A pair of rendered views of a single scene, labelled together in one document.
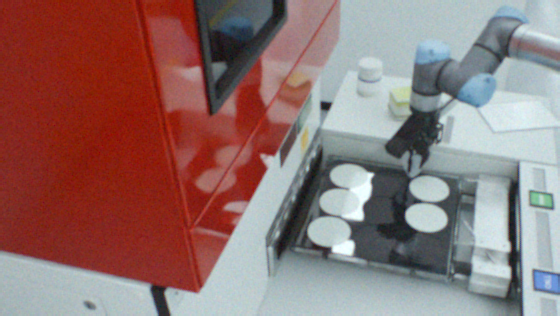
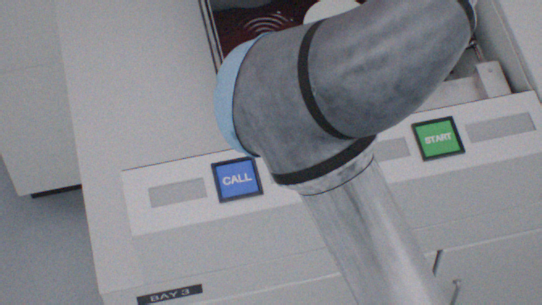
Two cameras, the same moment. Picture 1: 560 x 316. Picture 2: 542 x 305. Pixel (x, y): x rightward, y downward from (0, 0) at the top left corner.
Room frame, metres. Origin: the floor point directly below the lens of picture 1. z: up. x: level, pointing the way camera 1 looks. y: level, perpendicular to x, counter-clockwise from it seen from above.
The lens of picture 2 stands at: (0.47, -1.06, 2.10)
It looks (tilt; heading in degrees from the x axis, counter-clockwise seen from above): 58 degrees down; 64
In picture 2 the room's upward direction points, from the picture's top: 1 degrees counter-clockwise
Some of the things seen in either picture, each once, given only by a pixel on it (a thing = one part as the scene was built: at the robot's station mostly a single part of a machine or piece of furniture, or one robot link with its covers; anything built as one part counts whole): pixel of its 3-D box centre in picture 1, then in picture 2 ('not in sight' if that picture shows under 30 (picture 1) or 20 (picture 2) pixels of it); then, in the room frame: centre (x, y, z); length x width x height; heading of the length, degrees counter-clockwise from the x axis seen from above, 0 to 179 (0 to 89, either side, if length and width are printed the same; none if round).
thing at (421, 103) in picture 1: (424, 97); not in sight; (1.13, -0.23, 1.14); 0.08 x 0.08 x 0.05
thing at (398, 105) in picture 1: (404, 103); not in sight; (1.34, -0.21, 1.00); 0.07 x 0.07 x 0.07; 13
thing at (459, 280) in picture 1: (396, 267); not in sight; (0.87, -0.17, 0.84); 0.50 x 0.02 x 0.03; 77
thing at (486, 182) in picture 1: (493, 183); (494, 89); (1.11, -0.44, 0.89); 0.08 x 0.03 x 0.03; 77
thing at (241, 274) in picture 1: (267, 207); not in sight; (0.86, 0.13, 1.02); 0.82 x 0.03 x 0.40; 167
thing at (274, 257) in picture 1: (298, 200); not in sight; (1.03, 0.07, 0.89); 0.44 x 0.02 x 0.10; 167
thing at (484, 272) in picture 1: (490, 273); not in sight; (0.80, -0.36, 0.89); 0.08 x 0.03 x 0.03; 77
